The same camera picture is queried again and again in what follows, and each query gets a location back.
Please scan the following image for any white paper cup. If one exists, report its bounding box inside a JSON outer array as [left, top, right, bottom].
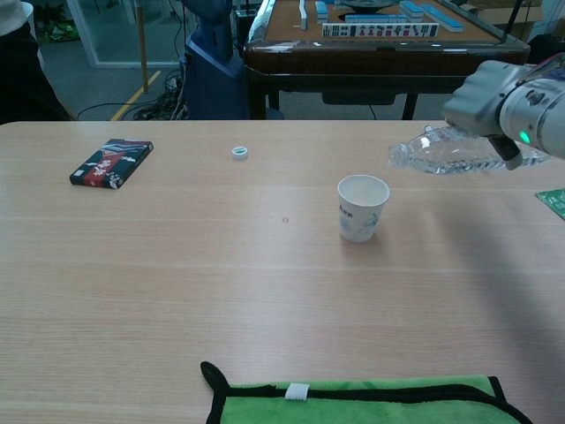
[[337, 174, 391, 244]]

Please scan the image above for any brown mahjong table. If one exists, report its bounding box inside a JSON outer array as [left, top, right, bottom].
[[243, 0, 531, 121]]

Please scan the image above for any wooden stick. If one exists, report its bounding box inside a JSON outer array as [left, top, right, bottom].
[[135, 0, 150, 94]]

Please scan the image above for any black red patterned box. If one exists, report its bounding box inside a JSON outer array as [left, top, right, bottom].
[[69, 138, 154, 191]]

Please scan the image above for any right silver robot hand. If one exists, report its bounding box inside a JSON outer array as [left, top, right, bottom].
[[442, 60, 530, 171]]

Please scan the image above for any green cloth with black trim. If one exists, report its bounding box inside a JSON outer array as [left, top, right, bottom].
[[200, 360, 534, 424]]

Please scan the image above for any transparent plastic bottle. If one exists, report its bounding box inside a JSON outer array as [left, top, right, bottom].
[[387, 125, 551, 176]]

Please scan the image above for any black floor cable bundle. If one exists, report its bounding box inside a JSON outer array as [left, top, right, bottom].
[[79, 72, 192, 121]]

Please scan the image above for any face-up mahjong tile row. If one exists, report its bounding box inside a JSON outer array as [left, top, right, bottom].
[[321, 22, 441, 39]]

